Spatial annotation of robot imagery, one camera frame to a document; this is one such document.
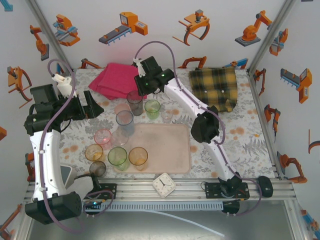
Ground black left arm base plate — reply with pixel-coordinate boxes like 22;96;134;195
71;183;118;200

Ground floral patterned tablecloth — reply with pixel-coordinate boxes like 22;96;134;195
56;67;278;180

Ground folded magenta cloth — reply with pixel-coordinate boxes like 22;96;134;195
88;62;153;101

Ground pink plastic glass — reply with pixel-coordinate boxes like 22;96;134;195
93;128;113;151

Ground small clear plastic glass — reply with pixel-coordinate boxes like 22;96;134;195
160;109;174;124

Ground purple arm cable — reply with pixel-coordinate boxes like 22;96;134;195
39;58;115;235
134;41;263;217

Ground black computer mouse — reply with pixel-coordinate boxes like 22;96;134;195
257;175;274;198

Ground aluminium corner post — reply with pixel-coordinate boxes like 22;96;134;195
24;0;75;72
248;0;298;73

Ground black connector box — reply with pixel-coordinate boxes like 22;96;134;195
221;200;241;216

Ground tall green plastic glass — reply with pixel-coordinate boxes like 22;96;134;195
107;146;131;172

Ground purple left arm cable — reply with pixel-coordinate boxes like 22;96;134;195
39;58;115;235

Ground short green plastic glass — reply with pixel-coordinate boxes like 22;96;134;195
144;99;161;120

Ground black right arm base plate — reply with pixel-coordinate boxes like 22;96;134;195
204;181;250;201

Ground white square clock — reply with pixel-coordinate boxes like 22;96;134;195
151;172;177;200

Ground circuit board with green light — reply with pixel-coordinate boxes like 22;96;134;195
83;199;104;211

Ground short grey plastic glass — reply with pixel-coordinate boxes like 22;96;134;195
89;160;107;178

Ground white slotted cable duct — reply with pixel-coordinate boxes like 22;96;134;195
81;201;224;212

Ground tall grey plastic glass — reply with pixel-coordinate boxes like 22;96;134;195
126;89;144;117

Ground blue plastic glass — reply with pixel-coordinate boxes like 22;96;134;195
115;109;135;137

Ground pink plastic tray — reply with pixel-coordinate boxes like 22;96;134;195
112;123;191;175

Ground tall amber plastic glass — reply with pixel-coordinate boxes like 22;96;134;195
128;146;150;172

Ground short amber plastic glass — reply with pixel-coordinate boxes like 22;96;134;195
84;143;105;162

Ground aluminium table frame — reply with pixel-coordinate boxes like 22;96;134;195
23;67;297;201

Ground yellow black plaid cloth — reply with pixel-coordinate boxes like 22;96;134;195
188;66;238;113

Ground salmon orange plastic glass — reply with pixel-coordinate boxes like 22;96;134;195
114;103;132;117

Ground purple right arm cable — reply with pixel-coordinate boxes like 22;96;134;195
134;41;263;217

